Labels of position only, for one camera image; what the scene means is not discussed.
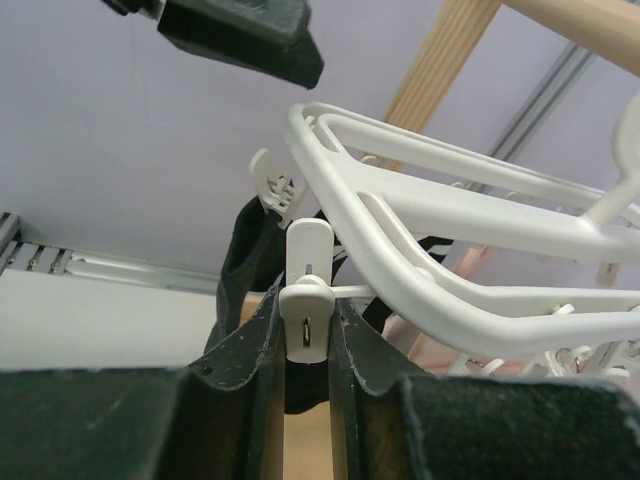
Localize white plastic clip hanger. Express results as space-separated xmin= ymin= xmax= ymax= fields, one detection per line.
xmin=248 ymin=97 xmax=640 ymax=381

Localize aluminium mounting rail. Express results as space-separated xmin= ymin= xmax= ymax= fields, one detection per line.
xmin=1 ymin=211 xmax=218 ymax=295

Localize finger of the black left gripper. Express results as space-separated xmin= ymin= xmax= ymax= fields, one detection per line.
xmin=104 ymin=0 xmax=324 ymax=90

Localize wooden drying rack frame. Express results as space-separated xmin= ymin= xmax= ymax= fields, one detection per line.
xmin=237 ymin=0 xmax=640 ymax=480

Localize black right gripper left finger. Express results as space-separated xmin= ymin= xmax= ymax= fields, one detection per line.
xmin=1 ymin=290 xmax=284 ymax=479

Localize black striped sock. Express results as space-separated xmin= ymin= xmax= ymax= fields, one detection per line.
xmin=361 ymin=236 xmax=454 ymax=334

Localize pink sock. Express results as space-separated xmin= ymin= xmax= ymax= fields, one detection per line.
xmin=382 ymin=244 xmax=551 ymax=376

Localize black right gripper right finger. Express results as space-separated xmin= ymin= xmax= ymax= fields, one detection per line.
xmin=329 ymin=300 xmax=639 ymax=479

